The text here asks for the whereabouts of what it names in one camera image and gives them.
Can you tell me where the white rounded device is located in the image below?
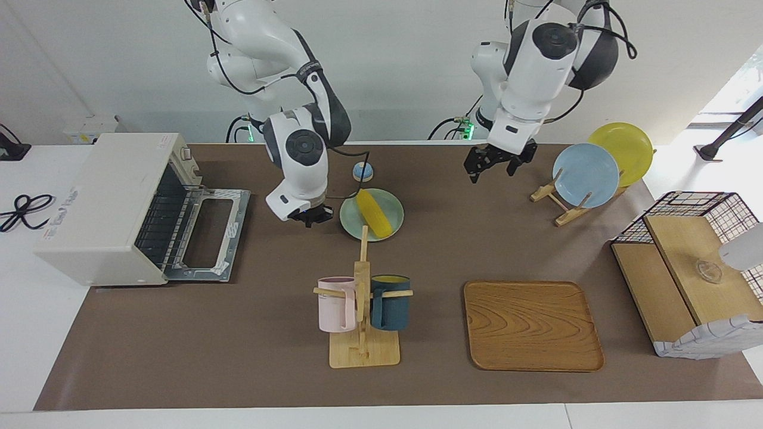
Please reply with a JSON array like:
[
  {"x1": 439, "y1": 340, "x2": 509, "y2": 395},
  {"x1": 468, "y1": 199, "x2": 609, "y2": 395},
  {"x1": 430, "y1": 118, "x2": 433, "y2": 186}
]
[{"x1": 718, "y1": 223, "x2": 763, "y2": 272}]

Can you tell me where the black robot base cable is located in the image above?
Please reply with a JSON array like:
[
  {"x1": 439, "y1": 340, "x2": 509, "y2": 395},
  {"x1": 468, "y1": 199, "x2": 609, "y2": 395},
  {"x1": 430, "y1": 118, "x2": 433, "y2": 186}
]
[
  {"x1": 225, "y1": 115, "x2": 251, "y2": 144},
  {"x1": 428, "y1": 95, "x2": 483, "y2": 141}
]

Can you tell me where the black clamp mount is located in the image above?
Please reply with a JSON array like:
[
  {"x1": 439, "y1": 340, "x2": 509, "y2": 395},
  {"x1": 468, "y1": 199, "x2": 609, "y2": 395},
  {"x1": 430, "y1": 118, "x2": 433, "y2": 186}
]
[{"x1": 0, "y1": 124, "x2": 32, "y2": 161}]

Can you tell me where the light blue plate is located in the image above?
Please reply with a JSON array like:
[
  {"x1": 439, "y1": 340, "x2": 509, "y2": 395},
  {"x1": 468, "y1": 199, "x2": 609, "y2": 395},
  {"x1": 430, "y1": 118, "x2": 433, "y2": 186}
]
[{"x1": 552, "y1": 143, "x2": 621, "y2": 209}]

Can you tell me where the wooden serving tray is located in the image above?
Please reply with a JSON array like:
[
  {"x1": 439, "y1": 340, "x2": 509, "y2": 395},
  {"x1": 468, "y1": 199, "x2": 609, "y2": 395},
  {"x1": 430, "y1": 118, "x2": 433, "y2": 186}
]
[{"x1": 463, "y1": 280, "x2": 605, "y2": 373}]

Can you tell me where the brown table mat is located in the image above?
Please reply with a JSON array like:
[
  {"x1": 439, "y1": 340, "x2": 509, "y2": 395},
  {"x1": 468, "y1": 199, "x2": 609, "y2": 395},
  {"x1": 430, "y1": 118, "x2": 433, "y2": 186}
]
[{"x1": 33, "y1": 143, "x2": 763, "y2": 412}]

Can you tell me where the wooden shelf with wire basket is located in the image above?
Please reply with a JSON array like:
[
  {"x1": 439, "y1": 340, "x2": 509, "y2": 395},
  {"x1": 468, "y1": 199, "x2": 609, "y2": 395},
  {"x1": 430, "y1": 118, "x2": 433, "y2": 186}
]
[{"x1": 610, "y1": 191, "x2": 763, "y2": 360}]

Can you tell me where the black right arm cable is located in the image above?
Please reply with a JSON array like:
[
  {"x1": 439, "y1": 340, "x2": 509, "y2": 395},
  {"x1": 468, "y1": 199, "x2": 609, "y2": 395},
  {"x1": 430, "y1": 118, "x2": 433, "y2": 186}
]
[{"x1": 185, "y1": 0, "x2": 371, "y2": 200}]

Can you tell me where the wooden plate rack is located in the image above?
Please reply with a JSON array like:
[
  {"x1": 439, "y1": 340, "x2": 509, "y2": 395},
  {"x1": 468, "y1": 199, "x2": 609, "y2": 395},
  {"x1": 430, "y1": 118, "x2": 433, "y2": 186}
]
[{"x1": 530, "y1": 170, "x2": 629, "y2": 228}]

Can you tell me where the yellow plate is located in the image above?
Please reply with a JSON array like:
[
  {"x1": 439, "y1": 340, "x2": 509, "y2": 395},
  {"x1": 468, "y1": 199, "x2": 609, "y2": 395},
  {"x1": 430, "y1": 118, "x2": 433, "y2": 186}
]
[{"x1": 588, "y1": 122, "x2": 655, "y2": 188}]

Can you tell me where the white checked cloth liner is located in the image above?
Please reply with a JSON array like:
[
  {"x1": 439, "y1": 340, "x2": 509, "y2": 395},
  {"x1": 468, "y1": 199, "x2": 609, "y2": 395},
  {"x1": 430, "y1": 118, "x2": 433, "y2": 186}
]
[{"x1": 653, "y1": 315, "x2": 763, "y2": 360}]

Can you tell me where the oven door with window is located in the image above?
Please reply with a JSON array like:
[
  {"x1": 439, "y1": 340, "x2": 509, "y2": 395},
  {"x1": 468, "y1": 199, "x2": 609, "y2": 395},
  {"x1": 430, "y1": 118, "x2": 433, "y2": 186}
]
[{"x1": 164, "y1": 187, "x2": 252, "y2": 284}]

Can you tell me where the small clear glass dish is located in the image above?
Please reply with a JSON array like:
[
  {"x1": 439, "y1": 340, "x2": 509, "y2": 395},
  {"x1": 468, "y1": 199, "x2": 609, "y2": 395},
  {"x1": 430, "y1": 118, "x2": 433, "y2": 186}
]
[{"x1": 691, "y1": 259, "x2": 723, "y2": 284}]

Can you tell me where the coiled black cable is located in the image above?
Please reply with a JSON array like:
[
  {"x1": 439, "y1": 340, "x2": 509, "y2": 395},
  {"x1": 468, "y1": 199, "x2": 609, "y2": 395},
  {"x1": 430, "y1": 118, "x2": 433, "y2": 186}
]
[{"x1": 0, "y1": 194, "x2": 55, "y2": 233}]

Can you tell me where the black floor stand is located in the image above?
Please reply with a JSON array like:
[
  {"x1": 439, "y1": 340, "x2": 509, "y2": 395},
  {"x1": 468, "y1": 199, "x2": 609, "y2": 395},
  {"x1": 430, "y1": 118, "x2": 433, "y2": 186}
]
[{"x1": 694, "y1": 95, "x2": 763, "y2": 161}]

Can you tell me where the yellow corn cob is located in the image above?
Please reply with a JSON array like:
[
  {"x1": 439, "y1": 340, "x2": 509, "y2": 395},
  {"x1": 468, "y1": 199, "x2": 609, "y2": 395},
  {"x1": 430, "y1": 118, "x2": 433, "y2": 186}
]
[{"x1": 356, "y1": 189, "x2": 393, "y2": 236}]

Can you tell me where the pink mug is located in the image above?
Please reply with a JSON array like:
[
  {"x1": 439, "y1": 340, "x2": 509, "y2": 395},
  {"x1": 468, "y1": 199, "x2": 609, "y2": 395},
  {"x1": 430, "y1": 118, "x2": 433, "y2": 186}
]
[{"x1": 317, "y1": 276, "x2": 358, "y2": 333}]

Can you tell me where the wooden mug rack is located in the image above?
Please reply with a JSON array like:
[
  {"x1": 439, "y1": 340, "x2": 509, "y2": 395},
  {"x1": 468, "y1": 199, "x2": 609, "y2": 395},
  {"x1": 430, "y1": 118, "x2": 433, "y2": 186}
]
[{"x1": 313, "y1": 225, "x2": 414, "y2": 369}]

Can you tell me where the pale green plate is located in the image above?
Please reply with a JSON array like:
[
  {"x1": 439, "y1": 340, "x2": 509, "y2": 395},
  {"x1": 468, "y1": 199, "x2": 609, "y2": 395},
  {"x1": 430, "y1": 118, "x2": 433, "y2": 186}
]
[{"x1": 340, "y1": 188, "x2": 405, "y2": 242}]

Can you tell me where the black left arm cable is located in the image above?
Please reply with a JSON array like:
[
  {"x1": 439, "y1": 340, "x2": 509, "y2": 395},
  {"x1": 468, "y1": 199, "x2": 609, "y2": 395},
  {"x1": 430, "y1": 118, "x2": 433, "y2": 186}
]
[{"x1": 505, "y1": 0, "x2": 637, "y2": 125}]

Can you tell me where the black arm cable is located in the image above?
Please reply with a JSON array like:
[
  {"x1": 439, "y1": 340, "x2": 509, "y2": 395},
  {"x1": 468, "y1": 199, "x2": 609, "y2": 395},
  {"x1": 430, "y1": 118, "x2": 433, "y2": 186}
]
[
  {"x1": 185, "y1": 0, "x2": 371, "y2": 200},
  {"x1": 505, "y1": 0, "x2": 637, "y2": 125}
]

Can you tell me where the dark teal mug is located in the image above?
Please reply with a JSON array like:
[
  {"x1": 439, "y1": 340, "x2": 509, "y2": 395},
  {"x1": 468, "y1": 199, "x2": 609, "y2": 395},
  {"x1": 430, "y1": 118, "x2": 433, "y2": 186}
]
[{"x1": 370, "y1": 274, "x2": 412, "y2": 332}]

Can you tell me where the white toaster oven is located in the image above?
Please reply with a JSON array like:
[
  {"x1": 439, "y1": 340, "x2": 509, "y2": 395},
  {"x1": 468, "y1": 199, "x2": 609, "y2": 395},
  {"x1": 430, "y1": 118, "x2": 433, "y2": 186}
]
[{"x1": 33, "y1": 132, "x2": 203, "y2": 287}]

